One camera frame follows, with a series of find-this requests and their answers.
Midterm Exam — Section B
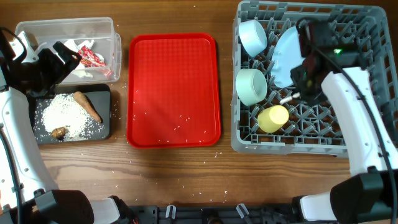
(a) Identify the white napkin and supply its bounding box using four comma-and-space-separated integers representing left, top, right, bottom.
63, 39, 96, 78

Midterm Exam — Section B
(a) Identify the red snack wrapper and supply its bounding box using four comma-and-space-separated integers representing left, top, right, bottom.
74, 45, 113, 79

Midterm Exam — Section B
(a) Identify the white plastic spoon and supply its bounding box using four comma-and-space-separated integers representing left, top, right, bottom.
279, 92, 300, 105

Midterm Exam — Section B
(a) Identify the large light blue plate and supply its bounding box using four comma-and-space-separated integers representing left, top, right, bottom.
271, 27, 304, 88

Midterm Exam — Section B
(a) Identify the white rice pile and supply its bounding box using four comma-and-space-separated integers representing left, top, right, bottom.
32, 93, 108, 144

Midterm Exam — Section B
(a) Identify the brown carrot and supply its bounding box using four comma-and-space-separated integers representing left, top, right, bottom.
73, 91, 102, 123

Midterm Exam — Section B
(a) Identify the green bowl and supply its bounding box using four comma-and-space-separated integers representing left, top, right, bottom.
235, 69, 267, 106

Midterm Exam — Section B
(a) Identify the yellow plastic cup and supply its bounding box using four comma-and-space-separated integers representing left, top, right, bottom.
257, 105, 289, 133

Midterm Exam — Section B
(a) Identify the brown food scrap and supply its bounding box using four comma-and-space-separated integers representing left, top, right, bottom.
51, 127, 68, 140

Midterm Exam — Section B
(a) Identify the small light blue bowl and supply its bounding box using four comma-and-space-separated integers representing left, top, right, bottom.
238, 20, 267, 57

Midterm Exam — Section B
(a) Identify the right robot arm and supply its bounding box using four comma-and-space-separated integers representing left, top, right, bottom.
291, 17, 397, 223

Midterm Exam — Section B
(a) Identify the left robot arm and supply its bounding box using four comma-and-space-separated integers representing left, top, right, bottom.
1, 27, 141, 223

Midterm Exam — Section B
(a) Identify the clear plastic waste bin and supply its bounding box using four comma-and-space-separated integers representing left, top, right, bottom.
15, 17, 122, 85

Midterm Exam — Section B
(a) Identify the black waste tray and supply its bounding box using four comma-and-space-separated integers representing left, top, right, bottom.
28, 84, 111, 144

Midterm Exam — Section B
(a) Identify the grey dishwasher rack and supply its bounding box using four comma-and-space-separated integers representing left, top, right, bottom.
231, 1, 397, 157

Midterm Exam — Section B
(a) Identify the red serving tray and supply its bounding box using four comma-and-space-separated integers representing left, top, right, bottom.
126, 33, 221, 149

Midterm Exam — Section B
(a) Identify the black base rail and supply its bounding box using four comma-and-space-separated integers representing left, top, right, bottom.
131, 204, 300, 224

